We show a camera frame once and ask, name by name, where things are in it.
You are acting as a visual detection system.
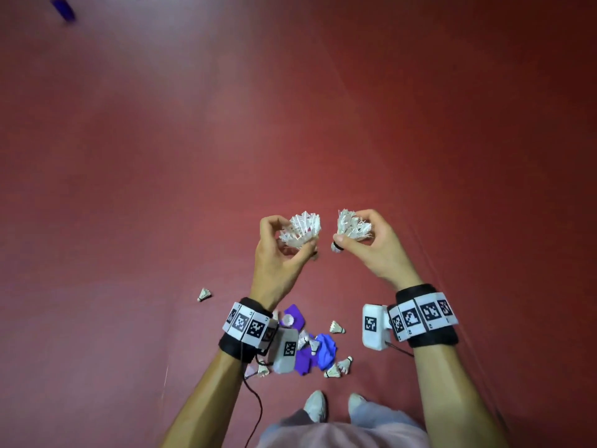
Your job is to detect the person's right forearm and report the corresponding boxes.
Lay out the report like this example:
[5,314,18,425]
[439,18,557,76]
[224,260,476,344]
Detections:
[412,345,509,448]

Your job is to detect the white shuttlecocks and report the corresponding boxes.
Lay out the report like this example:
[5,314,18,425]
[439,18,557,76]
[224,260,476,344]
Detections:
[197,287,354,380]

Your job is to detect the person's left hand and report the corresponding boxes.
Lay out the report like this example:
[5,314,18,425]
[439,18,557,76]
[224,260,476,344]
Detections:
[249,215,320,313]

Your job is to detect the person's grey trousers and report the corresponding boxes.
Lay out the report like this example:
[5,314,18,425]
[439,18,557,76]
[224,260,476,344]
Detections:
[279,401,420,429]

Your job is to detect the person's left forearm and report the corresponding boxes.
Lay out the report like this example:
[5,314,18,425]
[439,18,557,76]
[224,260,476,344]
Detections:
[160,349,243,448]

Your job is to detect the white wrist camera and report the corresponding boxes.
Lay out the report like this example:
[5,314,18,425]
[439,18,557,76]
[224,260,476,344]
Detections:
[362,304,392,352]
[270,327,299,375]

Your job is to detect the blue cloth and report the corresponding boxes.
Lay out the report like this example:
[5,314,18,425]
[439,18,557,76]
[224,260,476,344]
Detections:
[316,333,338,371]

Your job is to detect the person's pale shirt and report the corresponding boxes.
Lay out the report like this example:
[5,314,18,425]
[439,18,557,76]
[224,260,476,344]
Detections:
[257,420,430,448]

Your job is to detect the black cable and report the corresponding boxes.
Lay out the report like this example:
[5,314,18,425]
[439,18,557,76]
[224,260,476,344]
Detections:
[240,363,266,448]
[384,341,415,359]

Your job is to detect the small blue object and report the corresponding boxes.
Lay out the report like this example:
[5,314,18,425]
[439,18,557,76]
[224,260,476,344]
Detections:
[50,0,77,23]

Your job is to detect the black wristband with marker tiles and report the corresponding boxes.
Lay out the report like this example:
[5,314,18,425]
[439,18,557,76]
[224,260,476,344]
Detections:
[387,283,460,348]
[219,297,280,363]

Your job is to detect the person's right hand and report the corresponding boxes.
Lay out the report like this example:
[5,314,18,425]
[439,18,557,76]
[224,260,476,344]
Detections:
[333,209,423,291]

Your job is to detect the purple cloth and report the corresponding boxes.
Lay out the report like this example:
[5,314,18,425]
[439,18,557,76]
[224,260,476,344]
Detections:
[279,304,319,376]

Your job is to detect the shuttlecock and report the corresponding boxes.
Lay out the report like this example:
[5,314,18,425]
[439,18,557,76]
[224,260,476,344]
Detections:
[331,209,374,253]
[279,211,323,251]

